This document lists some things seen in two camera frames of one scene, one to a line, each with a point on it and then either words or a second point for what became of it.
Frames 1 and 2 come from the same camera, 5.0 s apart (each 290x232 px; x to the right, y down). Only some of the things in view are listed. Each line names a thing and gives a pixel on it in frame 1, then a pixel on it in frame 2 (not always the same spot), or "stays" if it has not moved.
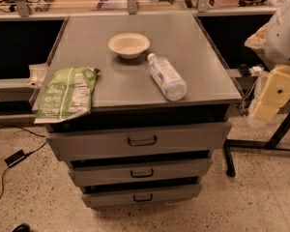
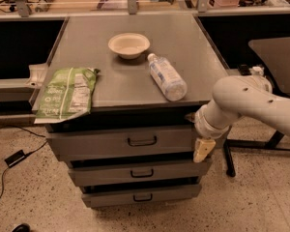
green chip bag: [67, 93] stays
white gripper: [282, 41] → [203, 124]
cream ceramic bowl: [129, 45] stays
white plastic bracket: [37, 73] stays
